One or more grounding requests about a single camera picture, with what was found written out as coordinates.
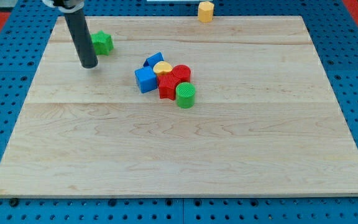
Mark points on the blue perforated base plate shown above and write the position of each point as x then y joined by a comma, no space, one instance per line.
332,28

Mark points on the red cylinder block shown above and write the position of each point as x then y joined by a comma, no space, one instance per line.
183,72

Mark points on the blue angled block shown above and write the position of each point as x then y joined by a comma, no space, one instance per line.
151,61

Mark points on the yellow hexagonal prism block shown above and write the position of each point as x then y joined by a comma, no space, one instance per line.
205,11

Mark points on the green star block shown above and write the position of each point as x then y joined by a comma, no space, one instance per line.
102,43

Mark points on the white rod mount collar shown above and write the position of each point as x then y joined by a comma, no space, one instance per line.
65,6

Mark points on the green cylinder block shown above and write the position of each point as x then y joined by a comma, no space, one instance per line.
185,95

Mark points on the yellow heart block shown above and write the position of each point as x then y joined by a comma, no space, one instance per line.
162,68

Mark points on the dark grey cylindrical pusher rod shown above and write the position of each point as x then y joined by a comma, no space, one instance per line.
81,38

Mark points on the red star block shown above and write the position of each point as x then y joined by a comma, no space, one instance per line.
167,86

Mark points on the light wooden board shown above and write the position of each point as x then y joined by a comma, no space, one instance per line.
265,122

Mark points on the blue cube block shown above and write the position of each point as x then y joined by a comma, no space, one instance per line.
146,79

